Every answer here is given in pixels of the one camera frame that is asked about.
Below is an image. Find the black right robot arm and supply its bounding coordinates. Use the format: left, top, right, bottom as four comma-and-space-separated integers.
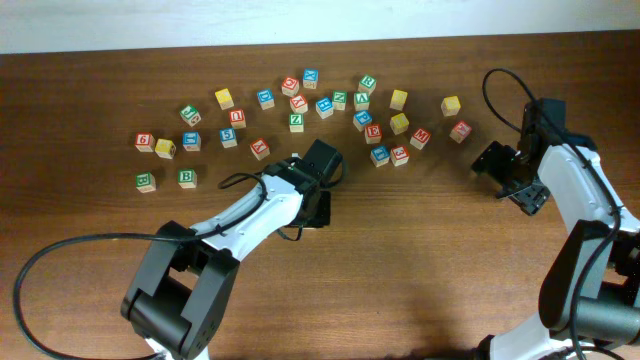
472, 98, 639, 359

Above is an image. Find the yellow block upper left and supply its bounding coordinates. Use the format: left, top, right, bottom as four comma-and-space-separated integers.
214, 88, 234, 110

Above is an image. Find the red A block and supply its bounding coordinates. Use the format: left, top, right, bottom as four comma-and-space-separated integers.
449, 121, 472, 144

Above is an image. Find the yellow block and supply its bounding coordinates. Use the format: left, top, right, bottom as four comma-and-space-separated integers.
389, 89, 408, 111
154, 138, 177, 159
214, 88, 234, 110
390, 113, 409, 135
441, 96, 461, 117

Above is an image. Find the red O block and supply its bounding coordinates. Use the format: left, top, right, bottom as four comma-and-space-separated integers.
281, 77, 300, 97

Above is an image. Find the red E block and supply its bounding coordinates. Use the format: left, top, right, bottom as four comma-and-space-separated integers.
364, 124, 382, 144

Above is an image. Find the green Z block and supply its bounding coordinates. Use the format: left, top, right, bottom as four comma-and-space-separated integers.
289, 113, 304, 133

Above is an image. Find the blue X block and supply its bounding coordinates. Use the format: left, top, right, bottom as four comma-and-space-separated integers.
302, 68, 319, 89

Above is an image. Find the yellow block far right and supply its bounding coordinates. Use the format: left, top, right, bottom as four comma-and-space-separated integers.
441, 96, 461, 117

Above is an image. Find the red Y block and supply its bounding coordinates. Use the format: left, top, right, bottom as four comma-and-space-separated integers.
290, 94, 308, 114

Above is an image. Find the yellow block middle right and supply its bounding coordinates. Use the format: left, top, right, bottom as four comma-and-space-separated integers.
390, 113, 409, 135

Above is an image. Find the red 3 block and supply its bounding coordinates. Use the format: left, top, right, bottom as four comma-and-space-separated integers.
390, 146, 410, 166

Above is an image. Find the green J block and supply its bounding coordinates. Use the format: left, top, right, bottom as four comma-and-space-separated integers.
179, 104, 202, 127

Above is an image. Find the blue T block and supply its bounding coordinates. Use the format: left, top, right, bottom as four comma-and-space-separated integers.
370, 145, 390, 167

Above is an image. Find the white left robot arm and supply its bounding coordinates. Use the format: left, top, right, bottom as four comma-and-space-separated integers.
121, 140, 343, 359

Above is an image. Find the yellow block upper right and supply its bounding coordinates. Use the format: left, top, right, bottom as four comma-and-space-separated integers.
389, 89, 408, 111

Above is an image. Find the green R block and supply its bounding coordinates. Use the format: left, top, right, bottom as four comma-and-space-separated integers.
358, 74, 377, 95

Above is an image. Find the red 6 block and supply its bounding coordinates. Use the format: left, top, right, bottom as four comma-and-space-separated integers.
134, 132, 156, 153

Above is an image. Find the blue D block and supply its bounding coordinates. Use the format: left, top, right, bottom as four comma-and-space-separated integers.
257, 89, 275, 110

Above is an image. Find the green b block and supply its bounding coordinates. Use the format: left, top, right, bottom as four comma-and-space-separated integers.
135, 172, 156, 193
178, 169, 197, 189

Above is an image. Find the green V block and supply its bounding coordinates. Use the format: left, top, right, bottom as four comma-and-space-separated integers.
354, 92, 370, 112

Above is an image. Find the green B block far left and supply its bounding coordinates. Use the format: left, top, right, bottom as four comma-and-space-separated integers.
135, 172, 156, 193

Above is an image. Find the blue H block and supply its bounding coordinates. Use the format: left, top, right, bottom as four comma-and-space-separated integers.
316, 97, 334, 119

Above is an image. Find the blue P block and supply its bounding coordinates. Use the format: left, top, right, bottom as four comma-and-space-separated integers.
353, 110, 372, 132

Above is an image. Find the red U block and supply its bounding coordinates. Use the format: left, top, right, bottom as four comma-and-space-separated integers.
229, 109, 246, 129

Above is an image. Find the yellow block far left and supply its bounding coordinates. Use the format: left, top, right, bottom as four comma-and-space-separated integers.
154, 138, 177, 159

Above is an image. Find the red K block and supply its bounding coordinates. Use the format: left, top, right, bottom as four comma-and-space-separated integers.
250, 138, 270, 160

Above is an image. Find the blue block left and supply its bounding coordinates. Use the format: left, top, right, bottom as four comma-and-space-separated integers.
182, 132, 202, 152

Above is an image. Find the blue 5 block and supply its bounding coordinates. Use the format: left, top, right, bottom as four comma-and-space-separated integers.
219, 128, 238, 148

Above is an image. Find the red M block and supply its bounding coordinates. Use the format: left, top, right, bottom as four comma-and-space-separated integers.
410, 128, 431, 150

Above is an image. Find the green N block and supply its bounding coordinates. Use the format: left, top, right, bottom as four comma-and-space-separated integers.
332, 91, 348, 111

